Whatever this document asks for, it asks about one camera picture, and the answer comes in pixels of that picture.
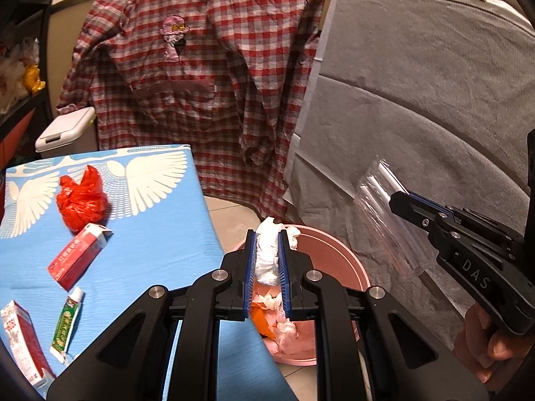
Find person's right hand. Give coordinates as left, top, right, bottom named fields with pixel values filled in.
left=453, top=301, right=535, bottom=390

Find clear plastic bag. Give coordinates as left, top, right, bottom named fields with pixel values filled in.
left=257, top=292, right=312, bottom=357

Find white lidded bin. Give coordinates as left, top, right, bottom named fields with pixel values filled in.
left=34, top=106, right=99, bottom=163

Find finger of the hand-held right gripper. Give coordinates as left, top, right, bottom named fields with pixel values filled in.
left=397, top=190, right=457, bottom=219
left=389, top=192, right=444, bottom=235

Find red plaid shirt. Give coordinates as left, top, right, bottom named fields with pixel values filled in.
left=56, top=0, right=329, bottom=224

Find green ointment tube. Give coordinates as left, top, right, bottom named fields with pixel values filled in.
left=50, top=287, right=85, bottom=364

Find blue cloth with white wings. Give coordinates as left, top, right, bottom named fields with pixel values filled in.
left=0, top=144, right=299, bottom=401

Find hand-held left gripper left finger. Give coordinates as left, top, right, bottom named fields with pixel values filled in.
left=46, top=230, right=256, bottom=401

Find red plastic bag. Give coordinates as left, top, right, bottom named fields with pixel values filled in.
left=56, top=165, right=109, bottom=235

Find clear bags of food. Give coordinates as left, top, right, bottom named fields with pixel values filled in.
left=0, top=37, right=40, bottom=113

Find clear plastic wrapper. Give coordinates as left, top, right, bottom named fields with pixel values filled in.
left=353, top=156, right=433, bottom=278

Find orange wrapper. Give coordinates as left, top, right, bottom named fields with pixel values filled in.
left=249, top=282, right=285, bottom=337

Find black shelf rack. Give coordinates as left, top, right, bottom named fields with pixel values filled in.
left=0, top=0, right=55, bottom=176

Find yellow toy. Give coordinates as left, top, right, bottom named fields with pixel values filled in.
left=23, top=64, right=46, bottom=93

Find white box with red print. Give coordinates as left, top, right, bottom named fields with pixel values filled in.
left=0, top=299, right=57, bottom=389

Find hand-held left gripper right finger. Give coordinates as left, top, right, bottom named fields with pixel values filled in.
left=278, top=230, right=490, bottom=401

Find red cardboard box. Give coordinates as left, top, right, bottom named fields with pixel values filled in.
left=0, top=109, right=46, bottom=170

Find pink plastic bucket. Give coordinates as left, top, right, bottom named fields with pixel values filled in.
left=228, top=225, right=370, bottom=368

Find white tissue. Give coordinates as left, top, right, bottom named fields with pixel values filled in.
left=255, top=217, right=302, bottom=287

